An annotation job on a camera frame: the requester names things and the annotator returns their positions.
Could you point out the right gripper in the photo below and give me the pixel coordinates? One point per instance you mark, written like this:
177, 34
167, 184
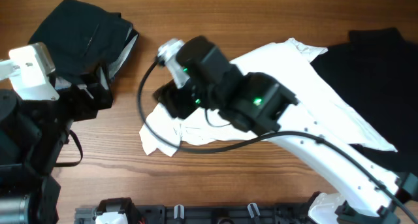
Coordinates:
170, 98

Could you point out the black garment on right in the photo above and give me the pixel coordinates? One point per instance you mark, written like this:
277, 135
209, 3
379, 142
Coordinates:
376, 73

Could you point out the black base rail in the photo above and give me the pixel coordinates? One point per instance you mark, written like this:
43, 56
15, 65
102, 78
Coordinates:
123, 210

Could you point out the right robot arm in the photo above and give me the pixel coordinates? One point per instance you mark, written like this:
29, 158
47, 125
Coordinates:
267, 105

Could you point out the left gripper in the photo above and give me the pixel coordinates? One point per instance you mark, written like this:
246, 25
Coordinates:
100, 89

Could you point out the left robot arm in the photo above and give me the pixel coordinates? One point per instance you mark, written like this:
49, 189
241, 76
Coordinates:
32, 136

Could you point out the folded black garment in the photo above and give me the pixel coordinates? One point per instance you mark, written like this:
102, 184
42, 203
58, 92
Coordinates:
80, 36

